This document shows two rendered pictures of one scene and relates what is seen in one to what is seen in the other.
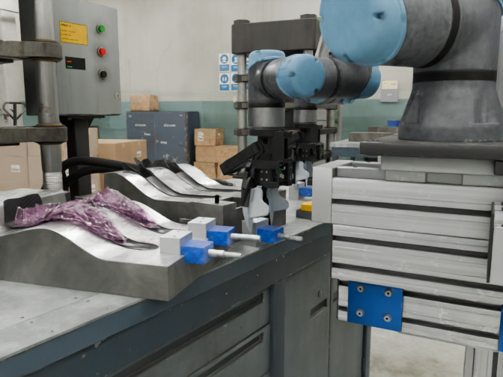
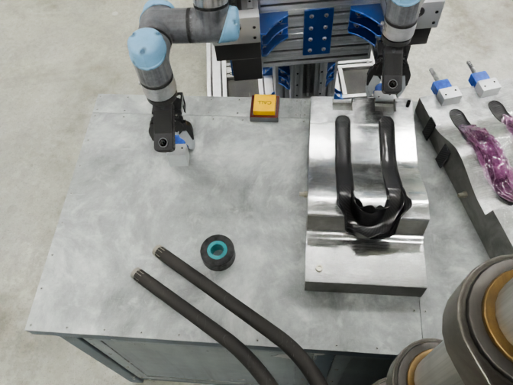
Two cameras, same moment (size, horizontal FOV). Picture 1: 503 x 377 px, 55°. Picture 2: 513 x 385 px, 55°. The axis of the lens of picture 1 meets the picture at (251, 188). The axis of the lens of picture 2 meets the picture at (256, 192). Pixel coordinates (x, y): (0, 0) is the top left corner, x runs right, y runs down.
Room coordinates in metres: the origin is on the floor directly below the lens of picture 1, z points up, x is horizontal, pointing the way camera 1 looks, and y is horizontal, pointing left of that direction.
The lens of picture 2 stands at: (1.70, 0.63, 1.89)
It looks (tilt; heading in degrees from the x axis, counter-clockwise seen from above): 59 degrees down; 245
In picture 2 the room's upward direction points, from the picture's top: 6 degrees counter-clockwise
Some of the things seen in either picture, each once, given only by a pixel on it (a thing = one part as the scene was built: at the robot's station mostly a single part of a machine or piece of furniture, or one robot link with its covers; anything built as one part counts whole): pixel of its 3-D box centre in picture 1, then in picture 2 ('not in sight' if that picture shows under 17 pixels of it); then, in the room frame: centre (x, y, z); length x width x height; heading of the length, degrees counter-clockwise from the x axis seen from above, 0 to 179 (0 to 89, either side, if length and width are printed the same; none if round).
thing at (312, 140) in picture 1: (307, 142); (166, 105); (1.54, -0.18, 0.99); 0.09 x 0.08 x 0.12; 60
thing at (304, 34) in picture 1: (293, 117); not in sight; (5.81, -0.50, 1.03); 1.54 x 0.94 x 2.06; 157
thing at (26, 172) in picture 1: (34, 172); not in sight; (5.01, 2.28, 0.47); 1.22 x 0.80 x 0.94; 71
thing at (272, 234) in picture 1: (274, 234); (381, 88); (0.98, -0.05, 0.83); 0.13 x 0.05 x 0.05; 57
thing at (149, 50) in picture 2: (307, 92); (150, 57); (1.54, -0.18, 1.14); 0.09 x 0.08 x 0.11; 59
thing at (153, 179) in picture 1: (178, 177); (369, 166); (1.20, 0.18, 0.92); 0.35 x 0.16 x 0.09; 56
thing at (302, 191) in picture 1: (310, 191); (179, 140); (1.54, -0.19, 0.83); 0.13 x 0.05 x 0.05; 60
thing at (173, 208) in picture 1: (177, 195); (362, 183); (1.22, 0.19, 0.87); 0.50 x 0.26 x 0.14; 56
